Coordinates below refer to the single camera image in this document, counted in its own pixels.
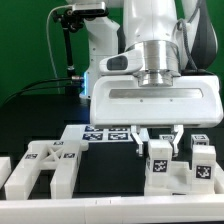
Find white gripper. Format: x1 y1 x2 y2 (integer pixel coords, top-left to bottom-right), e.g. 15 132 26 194
90 75 223 157

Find white chair seat part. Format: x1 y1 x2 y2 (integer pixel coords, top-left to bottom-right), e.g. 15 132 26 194
144 161 224 196

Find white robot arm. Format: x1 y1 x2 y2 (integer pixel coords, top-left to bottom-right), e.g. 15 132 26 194
67 0 223 139

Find white tagged cube left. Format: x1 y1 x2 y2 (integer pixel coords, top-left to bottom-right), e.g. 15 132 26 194
159 134 174 141

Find white tagged cube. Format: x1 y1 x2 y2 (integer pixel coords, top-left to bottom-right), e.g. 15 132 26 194
191 134 210 146
159 134 174 141

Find white tagged cube right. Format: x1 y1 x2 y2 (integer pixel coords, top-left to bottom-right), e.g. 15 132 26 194
191 134 210 146

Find white front fence bar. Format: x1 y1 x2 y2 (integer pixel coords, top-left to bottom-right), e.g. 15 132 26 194
0 194 224 224

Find white fence bar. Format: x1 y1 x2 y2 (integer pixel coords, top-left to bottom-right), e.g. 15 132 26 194
0 157 11 189
0 194 224 224

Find white left fence bar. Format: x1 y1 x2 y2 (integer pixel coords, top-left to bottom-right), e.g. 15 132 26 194
0 157 11 189

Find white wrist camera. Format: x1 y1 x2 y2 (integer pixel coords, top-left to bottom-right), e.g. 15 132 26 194
99 50 143 75

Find white marker base plate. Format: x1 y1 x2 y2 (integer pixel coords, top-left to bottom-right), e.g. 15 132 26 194
61 124 133 143

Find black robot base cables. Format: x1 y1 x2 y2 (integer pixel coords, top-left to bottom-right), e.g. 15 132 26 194
0 75 85 107

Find white chair back frame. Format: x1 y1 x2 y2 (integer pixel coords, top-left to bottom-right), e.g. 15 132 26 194
5 140 89 200

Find grey mounted camera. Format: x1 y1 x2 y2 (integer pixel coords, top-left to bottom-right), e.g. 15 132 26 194
72 2 108 18

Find black camera stand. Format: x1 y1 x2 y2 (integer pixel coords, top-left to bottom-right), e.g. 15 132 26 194
53 9 83 96

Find white camera cable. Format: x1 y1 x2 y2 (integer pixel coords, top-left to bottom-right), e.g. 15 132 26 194
45 4 74 95

